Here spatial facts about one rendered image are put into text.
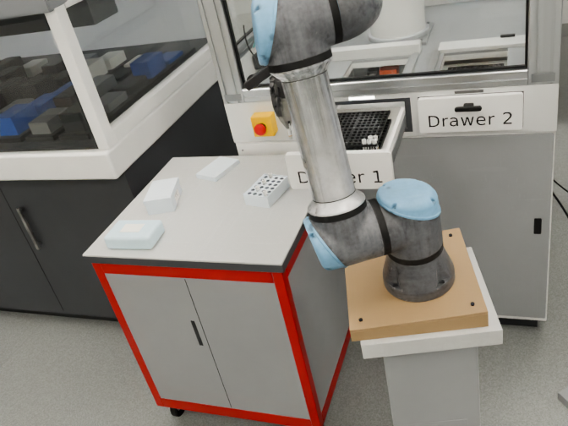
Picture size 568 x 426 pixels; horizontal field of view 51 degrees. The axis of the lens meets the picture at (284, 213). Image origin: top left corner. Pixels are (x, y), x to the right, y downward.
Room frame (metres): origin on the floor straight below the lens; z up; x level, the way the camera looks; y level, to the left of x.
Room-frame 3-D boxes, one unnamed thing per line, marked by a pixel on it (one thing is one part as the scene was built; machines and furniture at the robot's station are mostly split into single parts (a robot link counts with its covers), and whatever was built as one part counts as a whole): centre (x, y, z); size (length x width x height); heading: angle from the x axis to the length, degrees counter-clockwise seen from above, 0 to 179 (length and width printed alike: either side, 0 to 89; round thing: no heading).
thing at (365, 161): (1.41, -0.17, 0.87); 0.29 x 0.02 x 0.11; 65
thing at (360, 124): (1.59, -0.26, 0.87); 0.22 x 0.18 x 0.06; 155
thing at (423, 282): (0.99, -0.25, 0.85); 0.15 x 0.15 x 0.10
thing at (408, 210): (0.98, -0.24, 0.97); 0.13 x 0.12 x 0.14; 92
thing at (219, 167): (1.80, 0.18, 0.77); 0.13 x 0.09 x 0.02; 138
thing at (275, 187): (1.56, 0.03, 0.78); 0.12 x 0.08 x 0.04; 144
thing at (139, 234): (1.48, 0.43, 0.78); 0.15 x 0.10 x 0.04; 67
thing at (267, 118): (1.83, 0.00, 0.88); 0.07 x 0.05 x 0.07; 65
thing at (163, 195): (1.67, 0.36, 0.79); 0.13 x 0.09 x 0.05; 170
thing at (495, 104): (1.57, -0.59, 0.87); 0.29 x 0.02 x 0.11; 65
